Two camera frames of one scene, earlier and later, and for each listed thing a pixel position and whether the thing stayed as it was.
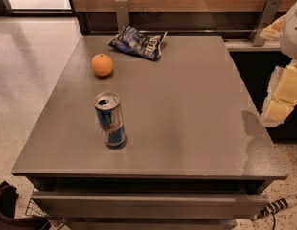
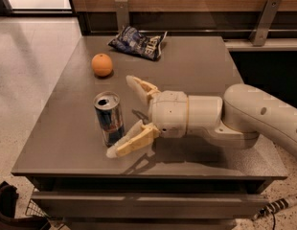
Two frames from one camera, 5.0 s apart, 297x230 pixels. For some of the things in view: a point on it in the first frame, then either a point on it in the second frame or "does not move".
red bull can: x=107 y=105 does not move
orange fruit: x=102 y=64 does not move
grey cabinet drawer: x=70 y=204 does not move
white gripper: x=292 y=37 → x=170 y=111
